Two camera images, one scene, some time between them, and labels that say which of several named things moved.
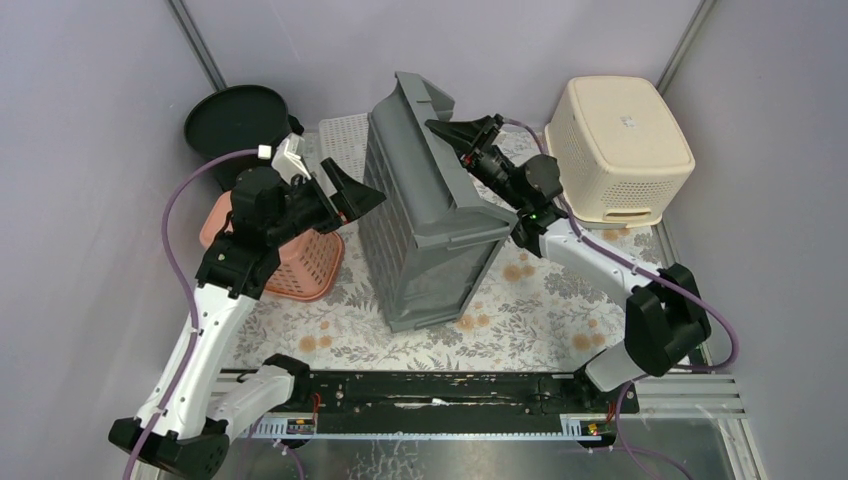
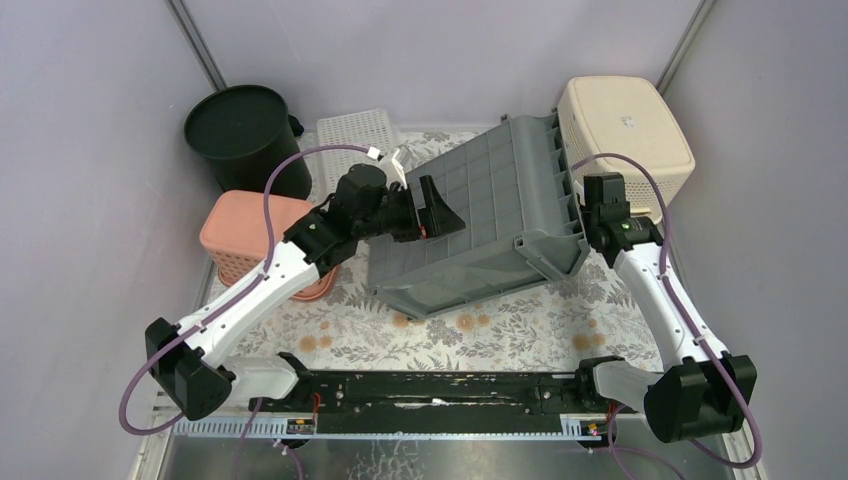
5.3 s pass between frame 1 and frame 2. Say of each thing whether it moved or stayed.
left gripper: moved
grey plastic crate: moved
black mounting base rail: stayed
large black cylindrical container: stayed
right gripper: moved
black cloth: stayed
